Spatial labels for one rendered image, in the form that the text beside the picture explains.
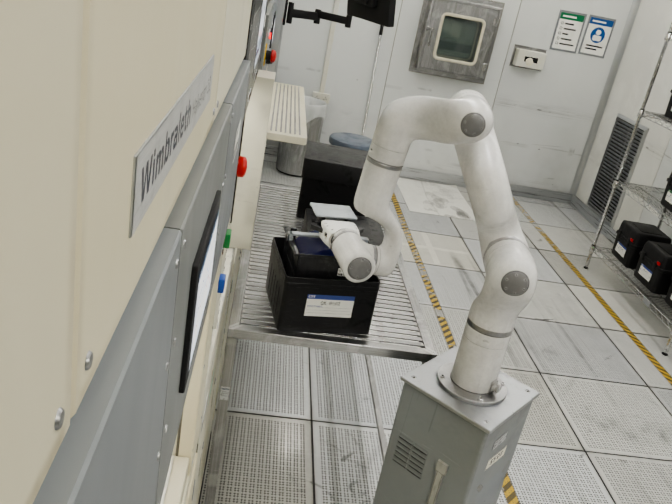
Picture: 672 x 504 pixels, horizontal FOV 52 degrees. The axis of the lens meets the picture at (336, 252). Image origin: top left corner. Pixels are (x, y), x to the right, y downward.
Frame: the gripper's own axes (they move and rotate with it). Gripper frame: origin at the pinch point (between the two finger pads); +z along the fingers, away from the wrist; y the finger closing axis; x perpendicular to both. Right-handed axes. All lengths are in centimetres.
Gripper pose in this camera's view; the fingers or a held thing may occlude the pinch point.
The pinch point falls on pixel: (332, 219)
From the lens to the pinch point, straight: 195.9
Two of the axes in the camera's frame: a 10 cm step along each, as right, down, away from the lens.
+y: 9.6, 0.7, 2.7
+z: -2.2, -4.2, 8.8
